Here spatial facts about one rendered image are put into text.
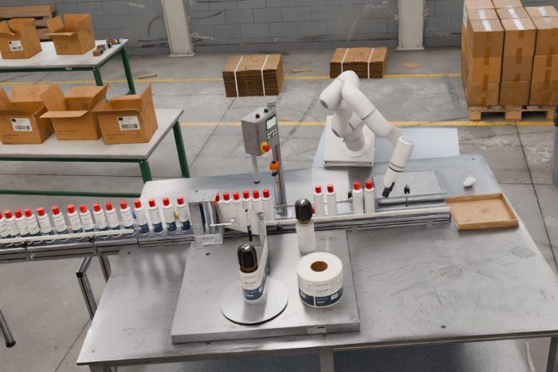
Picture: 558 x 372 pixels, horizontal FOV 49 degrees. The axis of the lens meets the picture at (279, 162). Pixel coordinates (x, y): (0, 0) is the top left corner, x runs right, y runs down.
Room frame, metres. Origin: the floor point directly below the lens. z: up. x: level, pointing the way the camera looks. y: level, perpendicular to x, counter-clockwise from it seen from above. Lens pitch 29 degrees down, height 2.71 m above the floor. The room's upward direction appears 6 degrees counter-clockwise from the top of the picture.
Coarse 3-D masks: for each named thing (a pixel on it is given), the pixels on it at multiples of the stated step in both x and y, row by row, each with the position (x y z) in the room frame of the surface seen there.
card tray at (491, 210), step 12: (456, 204) 2.75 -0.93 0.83; (468, 204) 2.74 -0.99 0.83; (480, 204) 2.72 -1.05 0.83; (492, 204) 2.71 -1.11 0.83; (504, 204) 2.70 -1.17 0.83; (456, 216) 2.64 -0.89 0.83; (468, 216) 2.63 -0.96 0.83; (480, 216) 2.62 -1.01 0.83; (492, 216) 2.60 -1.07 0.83; (504, 216) 2.59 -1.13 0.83; (468, 228) 2.52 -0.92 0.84; (480, 228) 2.51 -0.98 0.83
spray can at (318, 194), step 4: (316, 184) 2.70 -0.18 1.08; (320, 184) 2.70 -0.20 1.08; (316, 188) 2.68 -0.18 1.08; (320, 188) 2.68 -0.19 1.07; (316, 192) 2.68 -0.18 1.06; (320, 192) 2.68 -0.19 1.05; (316, 196) 2.67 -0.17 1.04; (320, 196) 2.67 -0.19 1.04; (316, 200) 2.67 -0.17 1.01; (320, 200) 2.67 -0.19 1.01; (316, 204) 2.67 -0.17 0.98; (320, 204) 2.67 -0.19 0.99; (324, 204) 2.69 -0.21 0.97; (316, 208) 2.67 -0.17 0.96; (320, 208) 2.67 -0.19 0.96; (324, 208) 2.68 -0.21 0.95; (316, 212) 2.67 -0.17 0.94; (320, 212) 2.67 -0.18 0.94; (324, 212) 2.68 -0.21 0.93; (316, 216) 2.68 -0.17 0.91; (320, 216) 2.67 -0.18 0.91; (324, 216) 2.68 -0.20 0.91
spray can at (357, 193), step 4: (356, 184) 2.66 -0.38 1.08; (356, 188) 2.66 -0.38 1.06; (360, 188) 2.68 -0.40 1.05; (352, 192) 2.68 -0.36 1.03; (356, 192) 2.66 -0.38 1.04; (360, 192) 2.66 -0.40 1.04; (356, 196) 2.65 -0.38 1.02; (360, 196) 2.66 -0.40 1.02; (356, 200) 2.65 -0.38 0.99; (360, 200) 2.66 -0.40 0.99; (356, 204) 2.65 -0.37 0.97; (360, 204) 2.65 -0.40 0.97; (356, 208) 2.65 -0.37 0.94; (360, 208) 2.65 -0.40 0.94; (356, 212) 2.66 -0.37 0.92; (360, 212) 2.65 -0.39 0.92
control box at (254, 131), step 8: (256, 112) 2.82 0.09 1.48; (272, 112) 2.81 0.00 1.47; (248, 120) 2.73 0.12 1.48; (256, 120) 2.72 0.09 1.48; (264, 120) 2.74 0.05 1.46; (248, 128) 2.73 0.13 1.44; (256, 128) 2.70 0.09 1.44; (264, 128) 2.74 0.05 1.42; (272, 128) 2.79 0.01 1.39; (248, 136) 2.73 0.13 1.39; (256, 136) 2.70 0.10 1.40; (264, 136) 2.73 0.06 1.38; (248, 144) 2.74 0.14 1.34; (256, 144) 2.71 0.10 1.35; (264, 144) 2.72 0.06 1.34; (272, 144) 2.78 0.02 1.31; (248, 152) 2.74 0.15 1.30; (256, 152) 2.71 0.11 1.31; (264, 152) 2.72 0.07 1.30
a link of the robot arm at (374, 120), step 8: (376, 112) 2.70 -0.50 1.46; (368, 120) 2.68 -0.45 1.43; (376, 120) 2.67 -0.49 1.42; (384, 120) 2.69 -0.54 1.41; (376, 128) 2.67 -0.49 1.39; (384, 128) 2.66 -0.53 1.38; (392, 128) 2.70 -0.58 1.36; (384, 136) 2.66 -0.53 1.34; (392, 136) 2.74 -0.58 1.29; (400, 136) 2.74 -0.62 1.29
